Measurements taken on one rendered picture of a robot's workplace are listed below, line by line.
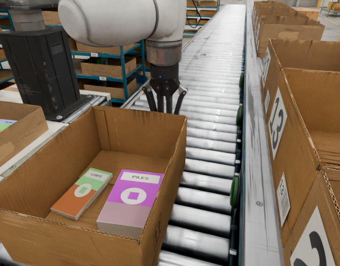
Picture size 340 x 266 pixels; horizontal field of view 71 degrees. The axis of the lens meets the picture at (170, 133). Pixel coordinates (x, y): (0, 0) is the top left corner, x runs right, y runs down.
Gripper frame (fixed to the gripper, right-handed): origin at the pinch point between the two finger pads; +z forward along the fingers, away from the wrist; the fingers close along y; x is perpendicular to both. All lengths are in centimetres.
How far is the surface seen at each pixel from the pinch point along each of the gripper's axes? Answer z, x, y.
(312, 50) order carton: -16, -45, -45
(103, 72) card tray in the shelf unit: 28, -121, 92
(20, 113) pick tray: 5, -4, 59
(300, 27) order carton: -19, -83, -47
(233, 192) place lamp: 2.2, 18.6, -21.5
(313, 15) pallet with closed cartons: 55, -916, -245
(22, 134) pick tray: 5.3, 7.7, 47.8
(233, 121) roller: 11.0, -30.9, -20.4
